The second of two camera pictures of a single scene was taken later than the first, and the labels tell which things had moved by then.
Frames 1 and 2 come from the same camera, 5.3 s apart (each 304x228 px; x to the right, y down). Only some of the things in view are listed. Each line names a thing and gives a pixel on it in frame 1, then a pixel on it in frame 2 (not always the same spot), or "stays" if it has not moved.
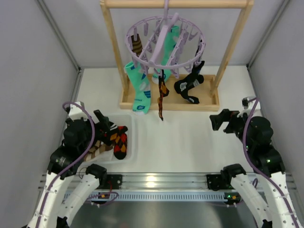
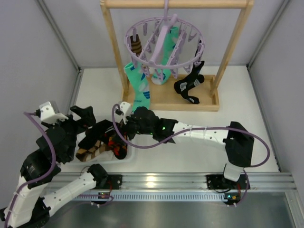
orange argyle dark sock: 163,91 to 118,147
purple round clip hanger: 170,41 stays
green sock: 142,99 stays
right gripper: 231,122 to 129,127
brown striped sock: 137,45 stays
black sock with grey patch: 193,80 stays
